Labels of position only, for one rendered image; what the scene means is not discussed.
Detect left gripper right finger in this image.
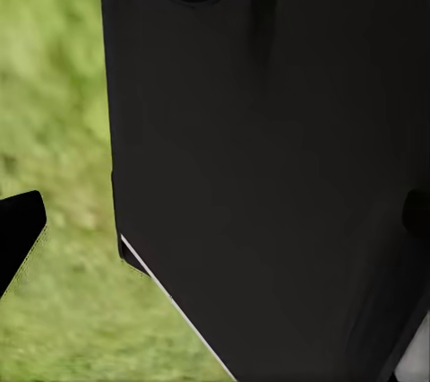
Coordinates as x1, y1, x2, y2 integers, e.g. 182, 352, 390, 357
401, 189, 430, 263

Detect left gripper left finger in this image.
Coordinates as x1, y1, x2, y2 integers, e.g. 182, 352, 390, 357
0, 190, 47, 298

